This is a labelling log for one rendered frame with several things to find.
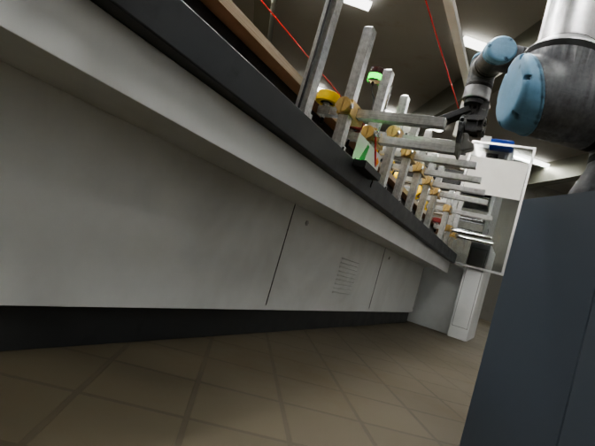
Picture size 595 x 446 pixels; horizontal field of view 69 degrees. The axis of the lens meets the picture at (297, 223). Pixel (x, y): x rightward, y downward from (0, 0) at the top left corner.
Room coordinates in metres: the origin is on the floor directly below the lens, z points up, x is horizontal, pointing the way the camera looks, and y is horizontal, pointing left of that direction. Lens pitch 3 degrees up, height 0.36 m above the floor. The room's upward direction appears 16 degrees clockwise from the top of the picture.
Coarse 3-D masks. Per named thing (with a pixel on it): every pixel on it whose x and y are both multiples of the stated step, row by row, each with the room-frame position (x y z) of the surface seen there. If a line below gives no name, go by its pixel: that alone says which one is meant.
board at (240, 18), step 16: (208, 0) 1.01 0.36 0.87; (224, 0) 1.02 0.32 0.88; (224, 16) 1.07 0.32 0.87; (240, 16) 1.07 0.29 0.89; (240, 32) 1.13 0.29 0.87; (256, 32) 1.14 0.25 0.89; (256, 48) 1.20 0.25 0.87; (272, 48) 1.21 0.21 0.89; (272, 64) 1.28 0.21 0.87; (288, 64) 1.30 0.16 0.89; (288, 80) 1.37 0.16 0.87; (352, 144) 1.90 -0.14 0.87; (416, 208) 3.06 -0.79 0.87; (432, 224) 3.60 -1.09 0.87
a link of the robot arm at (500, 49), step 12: (504, 36) 1.31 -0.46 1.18; (492, 48) 1.32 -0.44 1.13; (504, 48) 1.31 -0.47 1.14; (516, 48) 1.31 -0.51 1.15; (480, 60) 1.38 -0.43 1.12; (492, 60) 1.33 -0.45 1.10; (504, 60) 1.31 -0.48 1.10; (480, 72) 1.42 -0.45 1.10; (492, 72) 1.39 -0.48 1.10; (504, 72) 1.37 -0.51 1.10
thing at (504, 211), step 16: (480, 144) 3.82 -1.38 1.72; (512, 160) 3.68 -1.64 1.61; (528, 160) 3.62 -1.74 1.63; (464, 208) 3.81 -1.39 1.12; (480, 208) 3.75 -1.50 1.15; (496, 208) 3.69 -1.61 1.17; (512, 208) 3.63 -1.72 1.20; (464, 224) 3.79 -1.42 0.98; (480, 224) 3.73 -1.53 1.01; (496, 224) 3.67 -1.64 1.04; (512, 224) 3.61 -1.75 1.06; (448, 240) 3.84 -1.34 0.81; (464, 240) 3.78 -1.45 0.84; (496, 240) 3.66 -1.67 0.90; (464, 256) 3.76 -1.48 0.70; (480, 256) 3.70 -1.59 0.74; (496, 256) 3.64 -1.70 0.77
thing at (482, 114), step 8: (464, 104) 1.50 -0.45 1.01; (472, 104) 1.47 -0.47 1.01; (480, 104) 1.46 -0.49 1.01; (488, 104) 1.44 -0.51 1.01; (472, 112) 1.47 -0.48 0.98; (480, 112) 1.45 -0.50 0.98; (464, 120) 1.46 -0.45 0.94; (472, 120) 1.46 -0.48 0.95; (480, 120) 1.44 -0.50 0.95; (464, 128) 1.46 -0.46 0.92; (472, 128) 1.45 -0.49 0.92; (480, 128) 1.43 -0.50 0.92; (472, 136) 1.50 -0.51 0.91; (480, 136) 1.48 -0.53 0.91
